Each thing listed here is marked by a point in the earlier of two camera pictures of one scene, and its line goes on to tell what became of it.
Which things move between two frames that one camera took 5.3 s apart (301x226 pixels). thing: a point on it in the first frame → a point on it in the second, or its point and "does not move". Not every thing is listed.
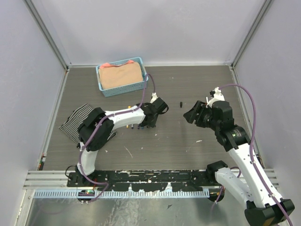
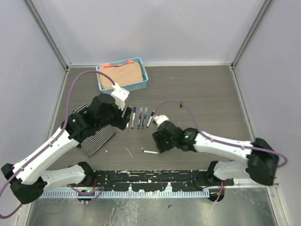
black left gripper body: x=153 y=124 → x=116 y=119
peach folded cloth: x=112 y=76 does not move
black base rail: x=145 y=180 does not move
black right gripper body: x=205 y=118 → x=163 y=143
